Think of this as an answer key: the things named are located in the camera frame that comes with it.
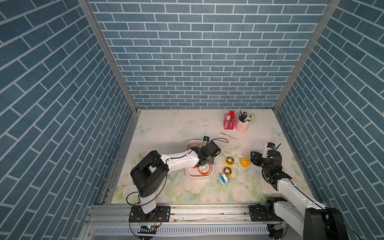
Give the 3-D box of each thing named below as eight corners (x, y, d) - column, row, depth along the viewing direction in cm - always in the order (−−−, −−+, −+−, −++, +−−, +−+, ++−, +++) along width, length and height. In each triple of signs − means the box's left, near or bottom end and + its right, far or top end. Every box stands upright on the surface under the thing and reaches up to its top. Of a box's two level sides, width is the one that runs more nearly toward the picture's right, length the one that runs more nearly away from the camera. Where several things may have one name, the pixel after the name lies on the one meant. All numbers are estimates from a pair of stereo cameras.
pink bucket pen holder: (235, 133, 109) (239, 123, 100) (234, 126, 113) (237, 116, 104) (247, 133, 109) (252, 123, 100) (245, 126, 113) (250, 116, 104)
